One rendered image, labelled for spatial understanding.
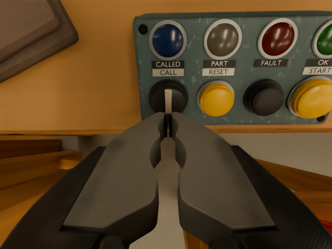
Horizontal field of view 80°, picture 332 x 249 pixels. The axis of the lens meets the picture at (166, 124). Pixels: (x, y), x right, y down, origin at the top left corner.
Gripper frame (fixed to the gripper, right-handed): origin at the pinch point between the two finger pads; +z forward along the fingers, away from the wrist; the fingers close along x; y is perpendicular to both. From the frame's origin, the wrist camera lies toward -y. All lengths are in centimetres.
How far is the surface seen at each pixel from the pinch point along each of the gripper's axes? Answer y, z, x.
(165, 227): 94, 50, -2
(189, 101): 0.3, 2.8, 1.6
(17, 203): 19.4, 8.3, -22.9
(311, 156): 64, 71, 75
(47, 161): 45, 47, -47
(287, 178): 36, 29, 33
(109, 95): 0.9, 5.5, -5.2
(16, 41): -3.7, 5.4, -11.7
